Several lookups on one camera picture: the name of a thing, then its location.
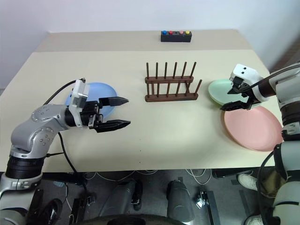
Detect white floor cable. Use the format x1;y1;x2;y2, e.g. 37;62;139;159
83;169;255;187

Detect olive trouser leg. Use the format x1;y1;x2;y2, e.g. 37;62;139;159
257;168;285;199

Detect black button box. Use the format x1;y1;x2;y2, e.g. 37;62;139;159
160;30;193;43

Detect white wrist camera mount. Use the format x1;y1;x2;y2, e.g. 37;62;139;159
229;63;270;103
68;79;91;128

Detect dark rounded shape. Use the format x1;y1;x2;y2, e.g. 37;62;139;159
166;180;195;225
103;179;144;220

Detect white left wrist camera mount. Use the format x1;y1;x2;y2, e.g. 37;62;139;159
68;79;91;128

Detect blue plate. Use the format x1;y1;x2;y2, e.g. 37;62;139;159
64;82;118;120

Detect black metal floor frame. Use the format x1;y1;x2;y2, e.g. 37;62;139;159
195;190;220;225

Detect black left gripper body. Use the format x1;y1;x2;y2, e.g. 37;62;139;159
81;100;105;131

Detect green plate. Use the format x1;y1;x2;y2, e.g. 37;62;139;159
208;79;260;109

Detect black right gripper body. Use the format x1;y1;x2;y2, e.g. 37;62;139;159
231;76;256;111

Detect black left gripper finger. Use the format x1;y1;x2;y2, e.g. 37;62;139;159
98;96;130;107
94;120;131;134

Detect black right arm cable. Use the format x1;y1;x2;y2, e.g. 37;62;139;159
246;65;300;91

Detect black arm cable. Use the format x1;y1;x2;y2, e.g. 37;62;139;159
43;78;88;188
246;65;300;91

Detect pink plate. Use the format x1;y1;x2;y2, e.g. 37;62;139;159
221;105;285;153

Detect brown wooden dish rack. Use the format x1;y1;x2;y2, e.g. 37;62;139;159
144;61;203;103

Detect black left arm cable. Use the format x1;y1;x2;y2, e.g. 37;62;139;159
43;78;88;188

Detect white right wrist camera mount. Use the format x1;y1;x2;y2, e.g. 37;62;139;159
229;63;270;103

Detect white shoe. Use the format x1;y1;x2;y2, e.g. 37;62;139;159
244;214;265;225
237;173;259;191

